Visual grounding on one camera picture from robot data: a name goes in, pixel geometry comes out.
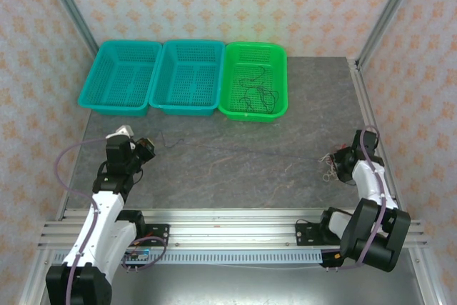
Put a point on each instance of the teal plastic basket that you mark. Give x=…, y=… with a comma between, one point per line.
x=185, y=76
x=118, y=76

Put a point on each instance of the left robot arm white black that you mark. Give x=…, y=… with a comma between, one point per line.
x=103, y=219

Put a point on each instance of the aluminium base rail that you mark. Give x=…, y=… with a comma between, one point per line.
x=232, y=228

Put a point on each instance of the aluminium frame post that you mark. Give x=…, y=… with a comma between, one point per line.
x=389, y=8
x=68, y=5

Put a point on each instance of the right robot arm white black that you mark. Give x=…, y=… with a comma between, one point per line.
x=367, y=183

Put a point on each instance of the green plastic basket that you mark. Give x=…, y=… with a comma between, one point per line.
x=232, y=80

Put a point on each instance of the aluminium side rail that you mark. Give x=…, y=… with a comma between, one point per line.
x=360, y=105
x=65, y=208

